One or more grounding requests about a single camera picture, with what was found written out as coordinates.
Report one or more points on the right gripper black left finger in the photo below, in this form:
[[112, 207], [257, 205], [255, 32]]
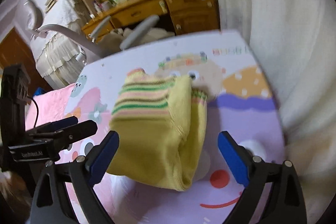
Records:
[[51, 201]]

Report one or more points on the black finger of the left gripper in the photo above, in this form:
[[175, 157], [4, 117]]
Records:
[[64, 138], [65, 124]]

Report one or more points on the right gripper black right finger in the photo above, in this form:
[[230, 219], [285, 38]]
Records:
[[285, 202]]

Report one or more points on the yellow knit cardigan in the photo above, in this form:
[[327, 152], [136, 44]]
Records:
[[161, 123]]

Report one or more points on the pink plush blanket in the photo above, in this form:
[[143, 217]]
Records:
[[52, 105]]

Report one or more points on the grey office chair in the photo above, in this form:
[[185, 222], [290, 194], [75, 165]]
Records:
[[93, 48]]

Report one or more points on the wooden desk with drawers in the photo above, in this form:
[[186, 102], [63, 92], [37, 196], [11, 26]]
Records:
[[178, 16]]

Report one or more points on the white floral curtain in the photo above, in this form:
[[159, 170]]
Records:
[[294, 41]]

